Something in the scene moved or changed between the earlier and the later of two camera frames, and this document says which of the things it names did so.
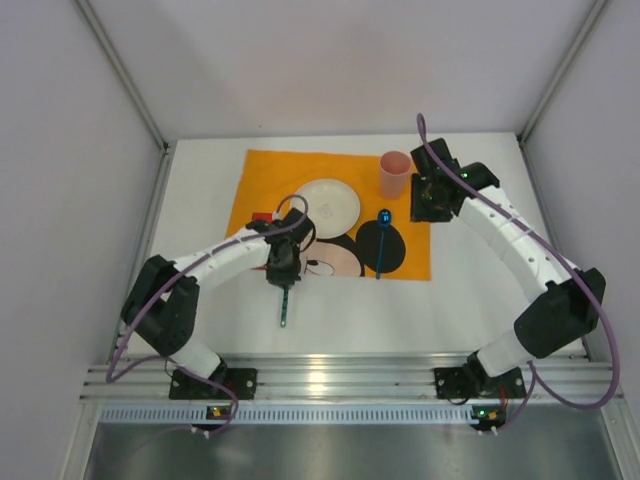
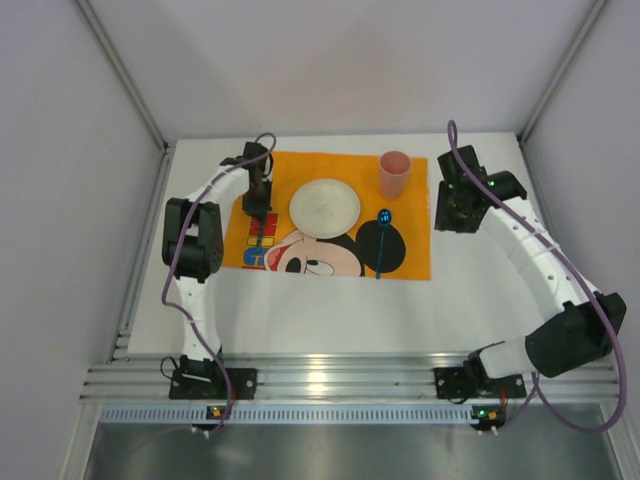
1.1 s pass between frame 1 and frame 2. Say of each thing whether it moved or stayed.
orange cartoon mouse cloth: stayed
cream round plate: stayed
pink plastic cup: stayed
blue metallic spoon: stayed
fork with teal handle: moved
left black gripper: moved
